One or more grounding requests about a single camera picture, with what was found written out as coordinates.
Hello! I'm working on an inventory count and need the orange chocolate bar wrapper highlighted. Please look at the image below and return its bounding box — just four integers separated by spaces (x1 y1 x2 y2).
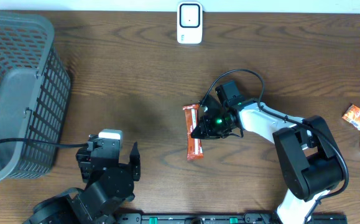
182 104 204 161

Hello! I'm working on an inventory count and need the orange snack box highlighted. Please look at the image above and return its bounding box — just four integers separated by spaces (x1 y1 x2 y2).
342 105 360 131

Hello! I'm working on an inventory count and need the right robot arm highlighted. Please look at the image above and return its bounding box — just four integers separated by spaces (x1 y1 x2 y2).
190 81 349 223

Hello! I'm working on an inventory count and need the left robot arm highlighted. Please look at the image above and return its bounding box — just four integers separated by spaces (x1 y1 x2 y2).
24 135 141 224

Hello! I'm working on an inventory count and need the white barcode scanner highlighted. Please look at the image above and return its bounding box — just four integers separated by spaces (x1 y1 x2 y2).
177 1 203 44

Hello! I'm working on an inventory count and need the grey plastic basket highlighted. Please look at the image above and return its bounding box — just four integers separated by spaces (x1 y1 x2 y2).
0 12 71 181

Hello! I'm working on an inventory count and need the black right cable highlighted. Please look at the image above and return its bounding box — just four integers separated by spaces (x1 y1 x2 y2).
199 68 350 223

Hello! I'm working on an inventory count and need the black cable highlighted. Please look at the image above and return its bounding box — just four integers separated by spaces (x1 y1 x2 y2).
0 138 89 154
199 68 350 223

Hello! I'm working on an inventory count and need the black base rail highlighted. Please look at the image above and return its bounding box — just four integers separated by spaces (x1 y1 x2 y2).
114 212 348 224

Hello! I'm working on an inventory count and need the black left cable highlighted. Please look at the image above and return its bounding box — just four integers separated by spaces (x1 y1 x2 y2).
0 138 89 154

